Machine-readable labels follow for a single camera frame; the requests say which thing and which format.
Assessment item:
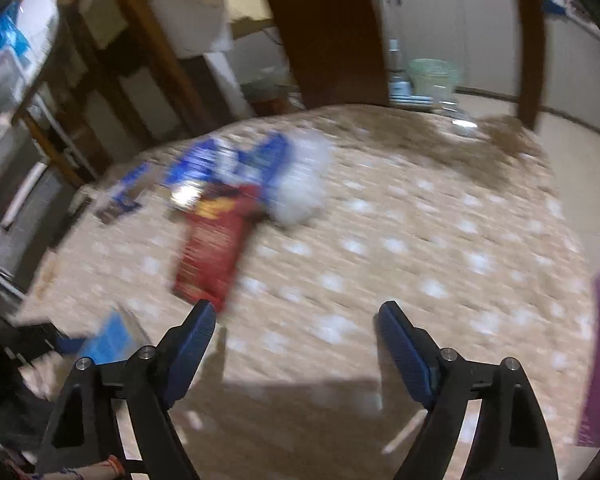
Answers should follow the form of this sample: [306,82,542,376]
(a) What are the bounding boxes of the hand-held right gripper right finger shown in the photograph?
[377,300,558,480]

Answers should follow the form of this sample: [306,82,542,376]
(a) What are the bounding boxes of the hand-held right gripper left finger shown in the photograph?
[35,299,217,480]

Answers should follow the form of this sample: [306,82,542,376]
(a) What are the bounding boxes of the light blue cardboard box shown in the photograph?
[55,309,152,367]

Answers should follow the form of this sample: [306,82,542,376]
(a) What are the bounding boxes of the red cardboard box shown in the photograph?
[172,207,253,312]

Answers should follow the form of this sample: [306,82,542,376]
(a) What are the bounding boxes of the dark red packet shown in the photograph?
[194,183,263,223]

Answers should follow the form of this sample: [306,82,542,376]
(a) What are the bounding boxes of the blue carton with red print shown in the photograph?
[96,161,152,225]

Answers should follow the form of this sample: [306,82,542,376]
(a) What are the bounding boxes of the blue plastic packet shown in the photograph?
[164,139,237,207]
[235,131,290,198]

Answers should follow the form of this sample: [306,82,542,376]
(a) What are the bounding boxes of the white plastic bag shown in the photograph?
[272,130,336,226]

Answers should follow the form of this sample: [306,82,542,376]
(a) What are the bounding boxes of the beige quilted chair cushion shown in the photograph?
[10,104,597,480]

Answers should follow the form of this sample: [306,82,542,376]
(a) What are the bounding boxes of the blue and white poles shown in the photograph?
[390,93,435,109]

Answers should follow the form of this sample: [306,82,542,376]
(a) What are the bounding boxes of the green-lined waste bin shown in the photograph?
[408,58,462,107]

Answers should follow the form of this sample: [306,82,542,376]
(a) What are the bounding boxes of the glass bottle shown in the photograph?
[387,39,412,97]

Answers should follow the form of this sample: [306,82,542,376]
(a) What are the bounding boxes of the grey kitchen cabinets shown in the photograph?
[365,0,600,128]

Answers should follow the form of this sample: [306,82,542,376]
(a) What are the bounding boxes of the blue plastic bag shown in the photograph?
[0,4,30,63]

